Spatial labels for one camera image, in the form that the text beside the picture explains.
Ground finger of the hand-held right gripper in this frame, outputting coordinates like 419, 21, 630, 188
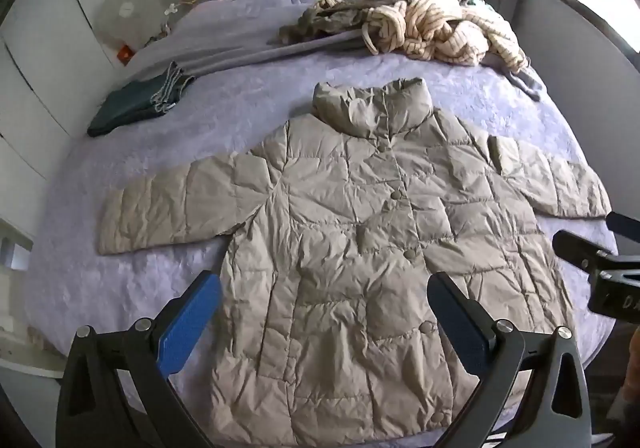
552, 228, 618, 275
605, 211, 640, 245

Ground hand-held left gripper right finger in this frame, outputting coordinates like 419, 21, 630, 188
426, 271, 593, 448

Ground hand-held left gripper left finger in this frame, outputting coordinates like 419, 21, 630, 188
56, 272, 222, 448

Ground beige puffer jacket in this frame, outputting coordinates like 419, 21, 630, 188
96, 77, 613, 446

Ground grey cloth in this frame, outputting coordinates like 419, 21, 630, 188
500, 61, 547, 102

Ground white shelf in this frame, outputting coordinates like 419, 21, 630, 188
0, 218, 33, 274

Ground folded dark jeans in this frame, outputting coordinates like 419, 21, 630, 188
87, 61, 196, 138

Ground cream striped robe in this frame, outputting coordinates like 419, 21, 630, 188
360, 0, 531, 72

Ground grey blanket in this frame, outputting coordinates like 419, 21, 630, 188
120, 0, 381, 79

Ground white wardrobe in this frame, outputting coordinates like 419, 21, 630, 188
0, 0, 181, 239

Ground white electric fan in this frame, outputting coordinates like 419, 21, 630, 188
96, 0, 151, 49

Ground brown-grey garment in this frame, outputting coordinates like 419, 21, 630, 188
279, 0, 471, 44

